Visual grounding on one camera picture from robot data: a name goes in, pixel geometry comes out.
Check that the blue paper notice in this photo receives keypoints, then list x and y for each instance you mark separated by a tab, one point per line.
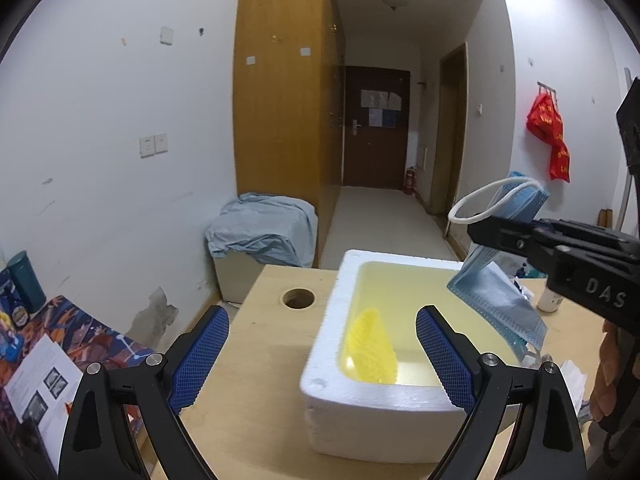
382	117

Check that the person's right hand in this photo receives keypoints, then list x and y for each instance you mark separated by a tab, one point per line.
605	375

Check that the red hanging bag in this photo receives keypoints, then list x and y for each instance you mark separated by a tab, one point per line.
547	125

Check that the white wall switch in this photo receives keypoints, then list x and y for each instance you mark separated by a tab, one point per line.
166	35

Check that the white paper notice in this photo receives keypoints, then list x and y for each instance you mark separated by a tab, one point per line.
374	99

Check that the wooden board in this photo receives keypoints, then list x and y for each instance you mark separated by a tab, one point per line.
606	217

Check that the ceiling lamp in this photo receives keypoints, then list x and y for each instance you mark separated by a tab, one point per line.
395	0

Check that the white foam box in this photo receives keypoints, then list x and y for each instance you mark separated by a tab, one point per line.
380	425

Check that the dark brown door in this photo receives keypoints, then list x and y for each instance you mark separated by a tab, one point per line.
375	160

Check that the colourful printed blanket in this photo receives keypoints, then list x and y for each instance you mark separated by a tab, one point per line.
90	330

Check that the teal bottle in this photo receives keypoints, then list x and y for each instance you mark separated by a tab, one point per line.
25	280

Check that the white wall socket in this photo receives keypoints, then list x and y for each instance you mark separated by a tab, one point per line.
160	143
146	146

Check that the red fire extinguisher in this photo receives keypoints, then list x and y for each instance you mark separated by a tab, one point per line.
409	182

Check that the brown side door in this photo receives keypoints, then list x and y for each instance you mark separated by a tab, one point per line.
450	160

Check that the beige cabinet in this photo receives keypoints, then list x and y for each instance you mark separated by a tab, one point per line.
235	280

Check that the white metal bed frame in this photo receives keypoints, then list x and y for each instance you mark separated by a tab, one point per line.
625	200

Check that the wall hook rack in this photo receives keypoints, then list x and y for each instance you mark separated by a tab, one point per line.
546	86

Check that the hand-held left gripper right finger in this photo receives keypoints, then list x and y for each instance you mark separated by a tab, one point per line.
445	355

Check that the white plastic packet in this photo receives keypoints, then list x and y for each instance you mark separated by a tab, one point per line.
572	380

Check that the wooden wardrobe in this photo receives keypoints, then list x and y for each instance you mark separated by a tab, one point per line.
280	110

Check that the blue printed box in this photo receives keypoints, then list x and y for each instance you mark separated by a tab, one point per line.
10	320

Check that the blue face mask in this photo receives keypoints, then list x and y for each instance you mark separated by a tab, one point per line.
500	300

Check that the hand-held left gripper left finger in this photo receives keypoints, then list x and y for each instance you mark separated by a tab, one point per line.
200	355

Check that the white paper booklet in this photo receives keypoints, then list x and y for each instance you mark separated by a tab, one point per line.
35	375

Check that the small white bottle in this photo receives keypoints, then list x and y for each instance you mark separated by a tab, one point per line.
549	302

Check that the yellow mesh sponge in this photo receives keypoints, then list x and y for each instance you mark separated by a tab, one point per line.
370	345

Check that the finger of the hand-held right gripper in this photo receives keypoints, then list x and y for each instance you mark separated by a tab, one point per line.
500	240

